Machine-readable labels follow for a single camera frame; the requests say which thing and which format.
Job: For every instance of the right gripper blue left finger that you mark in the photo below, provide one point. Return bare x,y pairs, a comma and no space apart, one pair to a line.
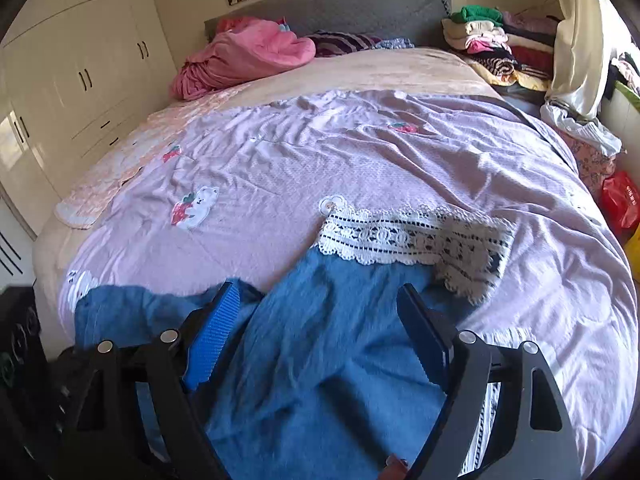
207,334

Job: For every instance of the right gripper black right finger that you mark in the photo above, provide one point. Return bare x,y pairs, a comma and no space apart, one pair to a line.
431,334

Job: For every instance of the blue lace-trimmed denim pants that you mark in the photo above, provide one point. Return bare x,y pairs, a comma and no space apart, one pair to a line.
319,379

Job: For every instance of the lilac quilted bedspread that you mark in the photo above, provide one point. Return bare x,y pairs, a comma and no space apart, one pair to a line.
243,192

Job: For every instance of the yellow plastic bag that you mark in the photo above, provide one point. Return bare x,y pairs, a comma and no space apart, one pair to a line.
632,251

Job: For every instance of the red plastic bag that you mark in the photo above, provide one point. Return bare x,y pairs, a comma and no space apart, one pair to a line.
619,201

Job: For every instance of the pink crumpled blanket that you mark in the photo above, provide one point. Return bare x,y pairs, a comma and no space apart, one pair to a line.
242,50

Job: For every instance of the cream curtain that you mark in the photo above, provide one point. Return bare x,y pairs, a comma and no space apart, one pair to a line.
590,34

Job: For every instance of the stack of folded clothes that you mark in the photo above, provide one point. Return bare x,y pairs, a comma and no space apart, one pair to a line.
507,50

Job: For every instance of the cream glossy wardrobe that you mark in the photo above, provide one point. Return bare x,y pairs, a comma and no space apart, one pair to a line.
77,76

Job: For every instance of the striped purple pillow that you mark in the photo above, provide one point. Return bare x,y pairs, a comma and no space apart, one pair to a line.
330,44

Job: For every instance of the grey padded headboard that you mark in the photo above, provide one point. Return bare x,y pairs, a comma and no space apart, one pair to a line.
420,21

